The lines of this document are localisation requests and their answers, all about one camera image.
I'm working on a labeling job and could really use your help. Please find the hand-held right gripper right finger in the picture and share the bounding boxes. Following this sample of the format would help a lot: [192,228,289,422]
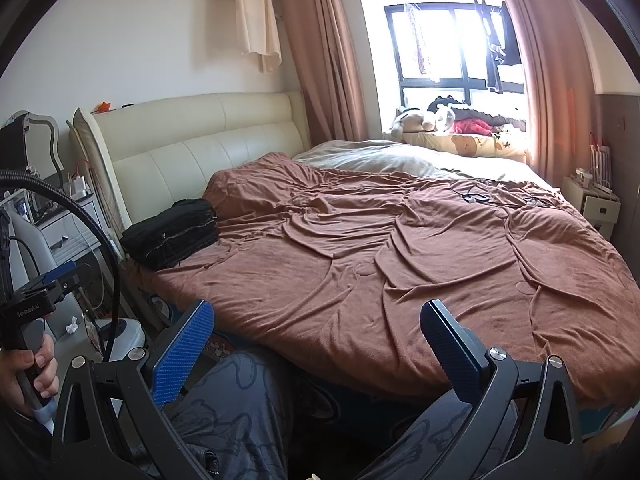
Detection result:
[419,299,586,480]

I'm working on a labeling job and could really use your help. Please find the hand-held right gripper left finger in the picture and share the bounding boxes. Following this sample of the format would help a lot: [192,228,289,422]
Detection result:
[50,299,216,480]

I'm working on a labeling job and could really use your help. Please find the person's left hand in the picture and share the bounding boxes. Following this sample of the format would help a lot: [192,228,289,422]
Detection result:
[0,332,61,418]

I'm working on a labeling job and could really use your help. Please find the white round appliance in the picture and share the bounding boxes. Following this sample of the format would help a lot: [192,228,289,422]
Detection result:
[92,317,151,361]

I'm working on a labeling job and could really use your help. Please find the grey bedside cabinet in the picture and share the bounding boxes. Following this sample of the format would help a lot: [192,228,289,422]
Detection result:
[37,195,113,266]

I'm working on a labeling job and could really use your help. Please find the brown blanket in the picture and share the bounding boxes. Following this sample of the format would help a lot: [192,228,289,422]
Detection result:
[122,152,640,406]

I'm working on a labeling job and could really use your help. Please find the stack of folded black clothes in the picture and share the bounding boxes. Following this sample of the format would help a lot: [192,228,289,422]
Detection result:
[120,198,221,269]

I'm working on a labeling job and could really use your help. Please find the beige padded board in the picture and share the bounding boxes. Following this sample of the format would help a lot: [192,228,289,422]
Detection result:
[66,106,132,233]

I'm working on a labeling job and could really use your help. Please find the silver framed mirror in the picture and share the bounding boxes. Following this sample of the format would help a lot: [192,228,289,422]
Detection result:
[0,111,63,196]

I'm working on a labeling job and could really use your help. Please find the white duvet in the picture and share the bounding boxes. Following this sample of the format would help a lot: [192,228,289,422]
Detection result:
[292,139,556,193]

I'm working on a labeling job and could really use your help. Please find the cream bedside table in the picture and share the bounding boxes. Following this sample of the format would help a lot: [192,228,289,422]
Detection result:
[562,175,621,241]

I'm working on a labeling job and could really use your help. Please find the red cloth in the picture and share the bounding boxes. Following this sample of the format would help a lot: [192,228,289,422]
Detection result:
[452,118,493,136]

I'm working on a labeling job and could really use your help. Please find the cream padded headboard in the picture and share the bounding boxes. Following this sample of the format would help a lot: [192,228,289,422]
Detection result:
[92,91,311,231]

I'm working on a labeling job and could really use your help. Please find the black white plush toy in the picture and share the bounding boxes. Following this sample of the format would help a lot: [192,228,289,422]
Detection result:
[425,96,471,133]

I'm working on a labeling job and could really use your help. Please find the white slatted rack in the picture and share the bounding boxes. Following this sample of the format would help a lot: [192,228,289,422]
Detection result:
[590,132,613,193]

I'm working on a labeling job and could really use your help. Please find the hanging patterned garment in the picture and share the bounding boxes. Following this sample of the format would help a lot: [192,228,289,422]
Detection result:
[405,2,441,81]

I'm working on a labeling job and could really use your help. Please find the pink curtain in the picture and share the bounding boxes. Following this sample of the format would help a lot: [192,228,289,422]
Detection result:
[277,0,386,146]
[487,0,601,181]

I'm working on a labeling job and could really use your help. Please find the black framed window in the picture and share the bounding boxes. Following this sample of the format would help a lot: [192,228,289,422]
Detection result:
[355,0,528,133]

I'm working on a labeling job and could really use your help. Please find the hanging black clothes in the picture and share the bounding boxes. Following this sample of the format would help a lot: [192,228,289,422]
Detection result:
[472,0,523,93]

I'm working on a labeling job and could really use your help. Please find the hanging cream cloth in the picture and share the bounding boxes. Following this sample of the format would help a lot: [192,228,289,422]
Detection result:
[232,0,282,73]

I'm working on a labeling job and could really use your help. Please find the left hand-held gripper cable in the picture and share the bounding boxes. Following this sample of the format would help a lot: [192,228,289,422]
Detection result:
[0,170,123,361]

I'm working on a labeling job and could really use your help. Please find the thin black cable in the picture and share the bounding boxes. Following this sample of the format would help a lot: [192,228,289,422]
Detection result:
[450,180,556,208]

